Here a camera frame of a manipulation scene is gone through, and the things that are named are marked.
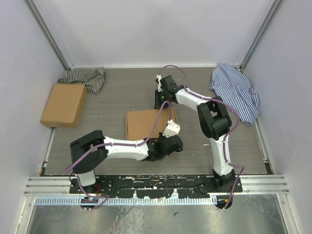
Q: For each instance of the aluminium rail with cable duct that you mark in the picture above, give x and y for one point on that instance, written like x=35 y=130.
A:
x=64 y=190

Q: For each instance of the brown cardboard box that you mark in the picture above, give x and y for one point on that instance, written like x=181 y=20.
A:
x=64 y=107
x=140 y=123

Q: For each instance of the black white striped cloth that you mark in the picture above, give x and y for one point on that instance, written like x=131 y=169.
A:
x=93 y=78

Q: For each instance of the left aluminium frame post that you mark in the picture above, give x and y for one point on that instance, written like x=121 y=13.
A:
x=40 y=13

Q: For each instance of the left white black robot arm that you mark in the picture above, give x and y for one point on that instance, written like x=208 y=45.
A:
x=92 y=149

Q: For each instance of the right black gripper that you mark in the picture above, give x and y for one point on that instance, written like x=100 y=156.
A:
x=158 y=103

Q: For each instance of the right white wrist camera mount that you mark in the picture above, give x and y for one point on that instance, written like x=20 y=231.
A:
x=158 y=81

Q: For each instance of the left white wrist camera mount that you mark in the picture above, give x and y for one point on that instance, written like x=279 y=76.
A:
x=171 y=129

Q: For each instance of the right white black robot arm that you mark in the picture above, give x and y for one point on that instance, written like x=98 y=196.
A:
x=214 y=120

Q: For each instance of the right aluminium frame post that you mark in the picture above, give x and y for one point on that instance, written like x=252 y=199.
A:
x=261 y=32

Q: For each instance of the aluminium frame post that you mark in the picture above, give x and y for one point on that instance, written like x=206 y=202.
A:
x=261 y=32
x=40 y=13

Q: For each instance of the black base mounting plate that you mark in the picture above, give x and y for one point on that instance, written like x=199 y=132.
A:
x=155 y=186

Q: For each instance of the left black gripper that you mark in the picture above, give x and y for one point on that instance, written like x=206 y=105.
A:
x=161 y=136

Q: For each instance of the blue white striped cloth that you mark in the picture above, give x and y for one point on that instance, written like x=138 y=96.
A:
x=235 y=89

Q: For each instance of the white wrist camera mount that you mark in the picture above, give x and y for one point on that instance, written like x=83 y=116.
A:
x=171 y=129
x=158 y=81

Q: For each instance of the folded brown cardboard box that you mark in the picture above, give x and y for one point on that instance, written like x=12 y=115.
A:
x=64 y=107

